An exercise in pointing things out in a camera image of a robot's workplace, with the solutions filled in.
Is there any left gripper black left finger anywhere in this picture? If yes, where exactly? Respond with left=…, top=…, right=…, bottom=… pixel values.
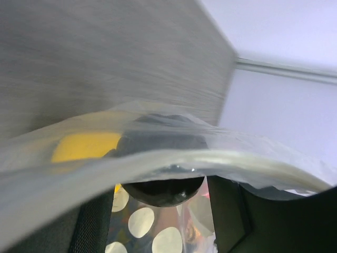
left=6, top=190, right=114, bottom=252

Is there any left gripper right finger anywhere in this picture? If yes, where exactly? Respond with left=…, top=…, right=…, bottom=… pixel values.
left=207, top=176, right=336, bottom=252

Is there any clear zip top bag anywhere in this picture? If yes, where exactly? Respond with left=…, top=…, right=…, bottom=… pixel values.
left=1, top=102, right=336, bottom=252

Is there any fake orange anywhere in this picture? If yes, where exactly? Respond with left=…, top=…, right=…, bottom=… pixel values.
left=51, top=132, right=122, bottom=162

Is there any fake dark plum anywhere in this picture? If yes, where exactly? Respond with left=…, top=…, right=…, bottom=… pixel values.
left=111, top=114, right=208, bottom=207

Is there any right aluminium frame post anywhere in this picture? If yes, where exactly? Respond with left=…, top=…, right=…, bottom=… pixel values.
left=236, top=58, right=336, bottom=85

